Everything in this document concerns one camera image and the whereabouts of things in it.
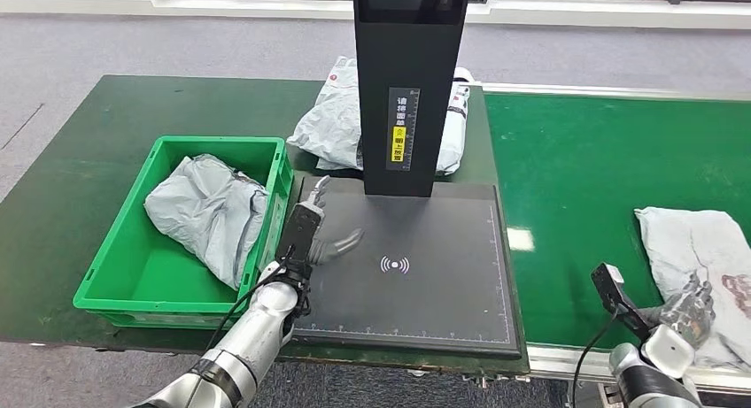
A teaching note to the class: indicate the green conveyor belt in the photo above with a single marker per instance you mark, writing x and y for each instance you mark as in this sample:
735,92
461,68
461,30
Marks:
586,177

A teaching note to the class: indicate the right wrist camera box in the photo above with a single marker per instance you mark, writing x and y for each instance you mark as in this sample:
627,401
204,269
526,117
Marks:
616,294

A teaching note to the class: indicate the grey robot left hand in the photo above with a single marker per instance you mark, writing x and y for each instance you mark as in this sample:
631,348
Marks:
334,248

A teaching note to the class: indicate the aluminium conveyor frame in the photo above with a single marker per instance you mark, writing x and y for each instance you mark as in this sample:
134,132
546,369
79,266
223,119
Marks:
563,361

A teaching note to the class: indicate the dark green table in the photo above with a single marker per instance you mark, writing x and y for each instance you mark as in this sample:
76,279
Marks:
88,159

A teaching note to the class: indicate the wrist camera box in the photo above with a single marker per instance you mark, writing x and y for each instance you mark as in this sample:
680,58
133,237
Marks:
616,294
300,232

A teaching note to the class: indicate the green plastic crate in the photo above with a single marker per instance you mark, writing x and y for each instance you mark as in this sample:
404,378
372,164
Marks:
147,276

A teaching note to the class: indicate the black and yellow label strip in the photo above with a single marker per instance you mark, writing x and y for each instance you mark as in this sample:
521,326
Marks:
403,130

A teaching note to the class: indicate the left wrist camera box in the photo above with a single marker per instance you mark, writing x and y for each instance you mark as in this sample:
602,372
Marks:
300,232

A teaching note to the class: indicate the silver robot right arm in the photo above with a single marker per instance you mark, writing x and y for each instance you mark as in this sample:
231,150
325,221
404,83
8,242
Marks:
669,352

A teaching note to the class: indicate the grey parcel with red print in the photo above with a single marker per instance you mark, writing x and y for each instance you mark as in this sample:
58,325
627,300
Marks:
205,212
686,247

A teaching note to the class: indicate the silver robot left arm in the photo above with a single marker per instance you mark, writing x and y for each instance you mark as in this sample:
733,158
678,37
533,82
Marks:
252,341

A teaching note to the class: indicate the black inbound scanner machine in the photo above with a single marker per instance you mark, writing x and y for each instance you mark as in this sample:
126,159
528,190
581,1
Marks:
411,47

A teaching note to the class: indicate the white window sill ledge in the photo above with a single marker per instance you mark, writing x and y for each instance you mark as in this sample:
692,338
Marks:
88,3

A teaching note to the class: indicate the crumpled grey parcel bag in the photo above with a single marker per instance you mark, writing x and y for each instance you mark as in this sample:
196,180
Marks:
328,124

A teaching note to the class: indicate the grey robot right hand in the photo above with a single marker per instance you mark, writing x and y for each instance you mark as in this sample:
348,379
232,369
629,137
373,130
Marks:
692,314

